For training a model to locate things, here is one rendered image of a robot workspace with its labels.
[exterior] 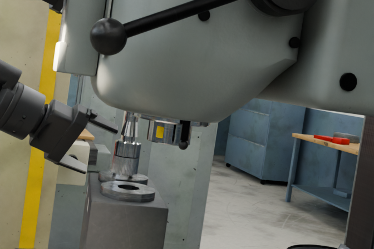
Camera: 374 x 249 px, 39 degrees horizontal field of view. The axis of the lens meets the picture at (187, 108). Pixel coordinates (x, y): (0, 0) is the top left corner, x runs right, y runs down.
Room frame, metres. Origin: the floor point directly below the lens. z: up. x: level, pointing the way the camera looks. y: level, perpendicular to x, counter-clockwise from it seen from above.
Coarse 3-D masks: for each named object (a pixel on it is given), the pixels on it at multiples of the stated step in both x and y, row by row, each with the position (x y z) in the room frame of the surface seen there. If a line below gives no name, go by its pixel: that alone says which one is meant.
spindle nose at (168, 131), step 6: (150, 126) 0.57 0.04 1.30; (156, 126) 0.56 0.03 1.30; (162, 126) 0.56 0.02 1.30; (168, 126) 0.56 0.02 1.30; (174, 126) 0.56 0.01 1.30; (180, 126) 0.56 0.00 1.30; (192, 126) 0.58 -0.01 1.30; (150, 132) 0.57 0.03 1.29; (168, 132) 0.56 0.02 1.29; (174, 132) 0.56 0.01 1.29; (180, 132) 0.56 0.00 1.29; (150, 138) 0.56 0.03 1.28; (156, 138) 0.56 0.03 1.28; (162, 138) 0.56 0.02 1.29; (168, 138) 0.56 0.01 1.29; (174, 138) 0.56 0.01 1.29; (168, 144) 0.56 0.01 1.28; (174, 144) 0.56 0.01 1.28
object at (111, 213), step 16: (96, 176) 0.97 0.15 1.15; (112, 176) 0.93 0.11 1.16; (144, 176) 0.97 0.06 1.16; (96, 192) 0.85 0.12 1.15; (112, 192) 0.82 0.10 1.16; (128, 192) 0.82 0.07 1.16; (144, 192) 0.84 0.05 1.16; (96, 208) 0.79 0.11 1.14; (112, 208) 0.79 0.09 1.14; (128, 208) 0.80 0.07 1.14; (144, 208) 0.80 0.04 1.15; (160, 208) 0.81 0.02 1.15; (96, 224) 0.79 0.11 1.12; (112, 224) 0.79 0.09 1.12; (128, 224) 0.80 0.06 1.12; (144, 224) 0.80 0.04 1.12; (160, 224) 0.81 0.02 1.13; (80, 240) 0.98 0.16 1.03; (96, 240) 0.79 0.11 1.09; (112, 240) 0.79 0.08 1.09; (128, 240) 0.80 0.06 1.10; (144, 240) 0.80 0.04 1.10; (160, 240) 0.81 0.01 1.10
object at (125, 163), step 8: (120, 152) 0.93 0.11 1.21; (128, 152) 0.93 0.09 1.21; (136, 152) 0.94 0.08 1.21; (112, 160) 0.95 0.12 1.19; (120, 160) 0.93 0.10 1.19; (128, 160) 0.93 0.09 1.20; (136, 160) 0.94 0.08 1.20; (112, 168) 0.94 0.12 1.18; (120, 168) 0.93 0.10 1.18; (128, 168) 0.93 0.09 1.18; (136, 168) 0.95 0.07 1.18; (120, 176) 0.93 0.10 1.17; (128, 176) 0.93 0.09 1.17; (136, 176) 0.95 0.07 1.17
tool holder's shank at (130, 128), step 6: (126, 114) 0.95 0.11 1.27; (132, 114) 0.94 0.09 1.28; (126, 120) 0.95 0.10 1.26; (132, 120) 0.94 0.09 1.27; (126, 126) 0.94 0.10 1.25; (132, 126) 0.94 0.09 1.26; (126, 132) 0.94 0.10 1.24; (132, 132) 0.94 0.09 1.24; (126, 138) 0.94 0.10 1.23; (132, 138) 0.95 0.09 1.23
